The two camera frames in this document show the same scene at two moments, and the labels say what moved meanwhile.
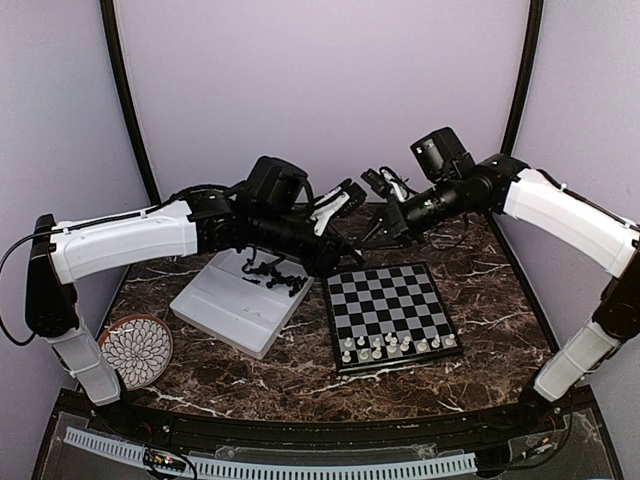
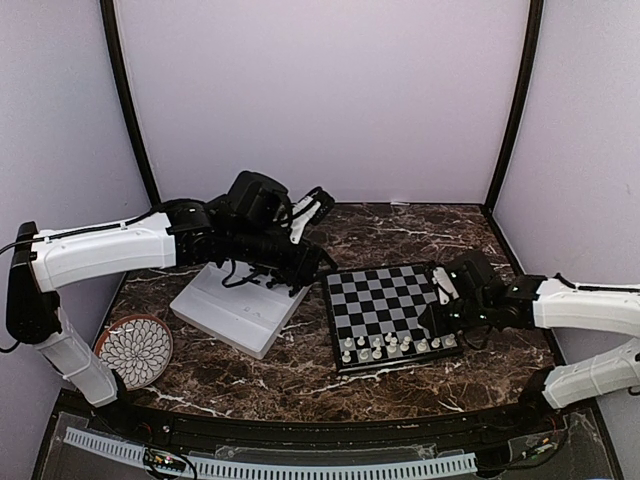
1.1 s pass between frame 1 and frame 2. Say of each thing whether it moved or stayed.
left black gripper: moved
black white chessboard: stayed
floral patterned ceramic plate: stayed
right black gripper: moved
